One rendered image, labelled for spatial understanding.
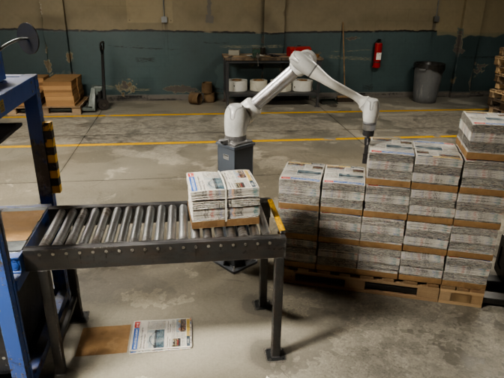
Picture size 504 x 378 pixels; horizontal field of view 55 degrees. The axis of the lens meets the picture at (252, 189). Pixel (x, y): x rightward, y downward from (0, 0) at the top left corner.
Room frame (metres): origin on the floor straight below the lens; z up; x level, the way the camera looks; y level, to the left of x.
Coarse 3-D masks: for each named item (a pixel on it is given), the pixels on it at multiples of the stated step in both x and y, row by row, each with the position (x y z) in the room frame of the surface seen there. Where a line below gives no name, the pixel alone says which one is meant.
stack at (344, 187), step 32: (288, 192) 3.08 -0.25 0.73; (320, 192) 3.10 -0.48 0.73; (352, 192) 3.01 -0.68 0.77; (384, 192) 2.96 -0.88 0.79; (416, 192) 2.92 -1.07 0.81; (448, 192) 2.88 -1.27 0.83; (288, 224) 3.08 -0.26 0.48; (320, 224) 3.03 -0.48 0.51; (352, 224) 2.99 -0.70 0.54; (384, 224) 2.95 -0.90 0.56; (416, 224) 2.91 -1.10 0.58; (448, 224) 2.89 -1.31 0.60; (288, 256) 3.09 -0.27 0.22; (320, 256) 3.03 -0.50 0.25; (352, 256) 2.99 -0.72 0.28; (384, 256) 2.94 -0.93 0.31; (416, 256) 2.90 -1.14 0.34; (352, 288) 2.99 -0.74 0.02
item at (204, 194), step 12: (192, 180) 2.51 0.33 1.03; (204, 180) 2.51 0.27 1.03; (216, 180) 2.53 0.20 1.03; (192, 192) 2.36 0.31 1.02; (204, 192) 2.37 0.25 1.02; (216, 192) 2.38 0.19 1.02; (192, 204) 2.36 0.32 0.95; (204, 204) 2.37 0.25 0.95; (216, 204) 2.38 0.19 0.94; (192, 216) 2.40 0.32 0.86; (204, 216) 2.37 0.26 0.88; (216, 216) 2.39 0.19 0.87
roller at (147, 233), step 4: (148, 208) 2.63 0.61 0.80; (152, 208) 2.63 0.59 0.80; (148, 212) 2.57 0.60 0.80; (152, 212) 2.59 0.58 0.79; (148, 216) 2.52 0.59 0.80; (152, 216) 2.54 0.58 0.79; (148, 220) 2.46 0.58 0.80; (152, 220) 2.49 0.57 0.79; (144, 224) 2.44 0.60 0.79; (148, 224) 2.42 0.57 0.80; (152, 224) 2.45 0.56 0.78; (144, 228) 2.38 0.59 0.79; (148, 228) 2.37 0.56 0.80; (152, 228) 2.42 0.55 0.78; (144, 232) 2.32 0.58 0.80; (148, 232) 2.32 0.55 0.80; (144, 236) 2.28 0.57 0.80; (148, 236) 2.28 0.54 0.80; (144, 240) 2.24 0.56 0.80; (148, 240) 2.24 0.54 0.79
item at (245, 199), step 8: (232, 176) 2.58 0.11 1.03; (240, 176) 2.58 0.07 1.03; (248, 176) 2.58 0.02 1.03; (232, 184) 2.46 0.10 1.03; (240, 184) 2.46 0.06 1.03; (248, 184) 2.46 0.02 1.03; (256, 184) 2.47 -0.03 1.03; (232, 192) 2.40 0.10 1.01; (240, 192) 2.41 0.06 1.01; (248, 192) 2.42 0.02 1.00; (256, 192) 2.43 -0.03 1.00; (232, 200) 2.40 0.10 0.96; (240, 200) 2.41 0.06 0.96; (248, 200) 2.42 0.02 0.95; (256, 200) 2.43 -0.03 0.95; (232, 208) 2.41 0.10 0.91; (240, 208) 2.42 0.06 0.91; (248, 208) 2.42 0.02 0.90; (256, 208) 2.43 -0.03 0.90; (232, 216) 2.41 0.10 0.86; (240, 216) 2.42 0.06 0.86; (248, 216) 2.42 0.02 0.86; (256, 216) 2.43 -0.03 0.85
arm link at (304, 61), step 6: (294, 54) 3.27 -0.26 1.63; (300, 54) 3.27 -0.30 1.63; (306, 54) 3.30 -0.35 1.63; (294, 60) 3.26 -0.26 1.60; (300, 60) 3.24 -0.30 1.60; (306, 60) 3.24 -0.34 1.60; (312, 60) 3.26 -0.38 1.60; (294, 66) 3.27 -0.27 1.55; (300, 66) 3.24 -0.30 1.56; (306, 66) 3.22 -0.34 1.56; (312, 66) 3.23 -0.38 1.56; (306, 72) 3.23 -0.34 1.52
